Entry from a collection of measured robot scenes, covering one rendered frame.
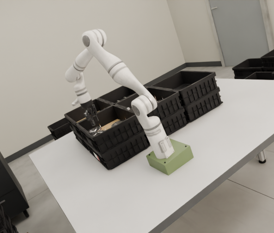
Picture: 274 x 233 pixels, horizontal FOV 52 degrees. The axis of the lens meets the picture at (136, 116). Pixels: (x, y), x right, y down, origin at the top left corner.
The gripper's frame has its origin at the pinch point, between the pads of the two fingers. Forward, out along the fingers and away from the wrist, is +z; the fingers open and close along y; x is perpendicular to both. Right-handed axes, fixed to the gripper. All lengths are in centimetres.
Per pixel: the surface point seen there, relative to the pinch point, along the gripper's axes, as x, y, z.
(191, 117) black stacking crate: -56, 17, 20
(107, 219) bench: -18, -61, 24
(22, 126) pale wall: 237, 217, 53
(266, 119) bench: -96, -4, 23
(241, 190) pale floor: -73, 29, 94
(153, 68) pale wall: 39, 401, 66
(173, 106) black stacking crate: -48.1, 10.8, 7.7
